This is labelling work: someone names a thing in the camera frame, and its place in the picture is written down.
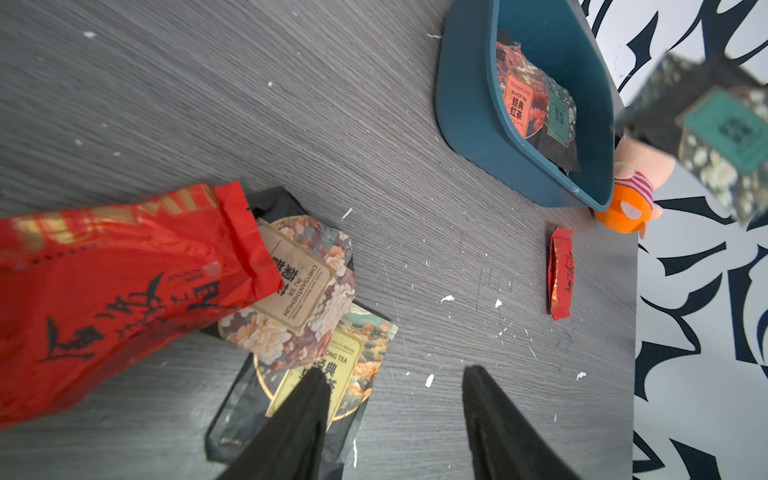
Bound plush doll orange pants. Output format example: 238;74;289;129
593;137;676;239

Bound red foil tea bag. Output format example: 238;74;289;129
1;182;283;427

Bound green label tea bag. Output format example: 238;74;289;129
545;79;577;147

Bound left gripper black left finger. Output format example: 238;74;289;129
219;367;331;480

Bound yellow label landscape tea bag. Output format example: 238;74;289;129
205;303;398;479

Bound red long tea sachet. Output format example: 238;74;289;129
547;228;575;321

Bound red square tea bag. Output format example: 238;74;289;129
496;42;550;139

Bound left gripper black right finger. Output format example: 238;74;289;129
462;365;578;479

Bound teal plastic storage box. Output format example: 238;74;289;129
435;0;620;211

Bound floral beige label tea bag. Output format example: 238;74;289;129
218;215;356;371

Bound teal label floral tea bag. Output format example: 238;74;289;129
616;53;767;224

